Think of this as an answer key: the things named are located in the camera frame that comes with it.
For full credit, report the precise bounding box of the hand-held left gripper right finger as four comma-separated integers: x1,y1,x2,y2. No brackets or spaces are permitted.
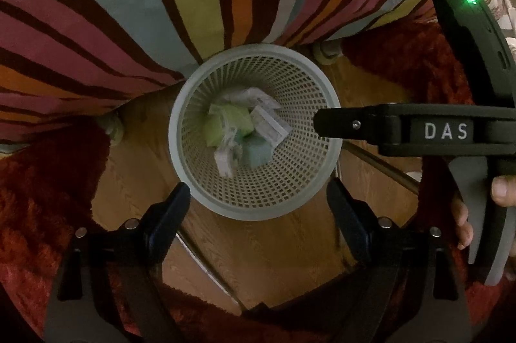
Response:
326,178,473,343

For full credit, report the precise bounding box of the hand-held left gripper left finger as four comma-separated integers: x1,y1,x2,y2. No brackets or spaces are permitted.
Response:
42,182,192,343

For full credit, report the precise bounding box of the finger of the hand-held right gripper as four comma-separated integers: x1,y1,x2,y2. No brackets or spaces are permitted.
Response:
313,103,404,156

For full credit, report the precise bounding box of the grey mesh wastebasket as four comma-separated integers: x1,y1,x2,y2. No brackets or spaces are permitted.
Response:
168,43,343,222

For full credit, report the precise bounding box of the small white box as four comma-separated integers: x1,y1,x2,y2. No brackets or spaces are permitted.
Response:
251,105,294,145

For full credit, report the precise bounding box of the clear plastic wrapper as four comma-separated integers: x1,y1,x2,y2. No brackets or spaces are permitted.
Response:
214,124,243,178

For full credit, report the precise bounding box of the teal and white box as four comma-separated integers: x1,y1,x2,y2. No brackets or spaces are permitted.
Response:
241,134,274,169

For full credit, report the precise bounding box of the white plastic packet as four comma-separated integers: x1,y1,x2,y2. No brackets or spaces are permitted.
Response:
220,87,283,111

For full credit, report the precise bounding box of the person's right hand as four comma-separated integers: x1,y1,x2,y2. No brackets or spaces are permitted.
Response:
451,175,516,250

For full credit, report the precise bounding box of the round bed foot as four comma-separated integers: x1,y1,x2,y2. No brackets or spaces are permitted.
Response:
312,42,344,66
100,113,126,147

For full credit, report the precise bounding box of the metal floor strip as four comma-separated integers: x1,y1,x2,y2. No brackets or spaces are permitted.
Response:
176,143,421,312

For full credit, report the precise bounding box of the red shaggy rug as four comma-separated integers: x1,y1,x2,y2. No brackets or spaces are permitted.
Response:
0,21,498,343

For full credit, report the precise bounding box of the striped bedspread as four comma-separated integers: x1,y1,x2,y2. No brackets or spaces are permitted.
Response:
0,0,497,151

